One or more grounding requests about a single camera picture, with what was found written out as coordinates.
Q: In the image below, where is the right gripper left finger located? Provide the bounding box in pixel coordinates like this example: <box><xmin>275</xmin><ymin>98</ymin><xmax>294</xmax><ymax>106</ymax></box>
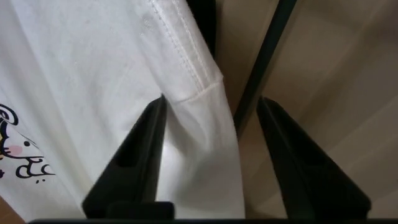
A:
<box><xmin>81</xmin><ymin>94</ymin><xmax>175</xmax><ymax>219</ymax></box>

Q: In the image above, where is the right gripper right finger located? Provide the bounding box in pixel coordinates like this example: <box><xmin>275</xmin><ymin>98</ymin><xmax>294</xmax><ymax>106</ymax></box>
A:
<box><xmin>256</xmin><ymin>96</ymin><xmax>373</xmax><ymax>219</ymax></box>

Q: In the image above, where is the white printed T-shirt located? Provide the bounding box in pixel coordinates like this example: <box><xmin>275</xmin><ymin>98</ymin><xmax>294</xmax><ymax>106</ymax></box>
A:
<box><xmin>0</xmin><ymin>0</ymin><xmax>247</xmax><ymax>220</ymax></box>

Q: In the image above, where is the black clothes rack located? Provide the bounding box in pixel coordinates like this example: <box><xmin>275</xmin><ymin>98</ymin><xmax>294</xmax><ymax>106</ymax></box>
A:
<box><xmin>233</xmin><ymin>0</ymin><xmax>298</xmax><ymax>132</ymax></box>

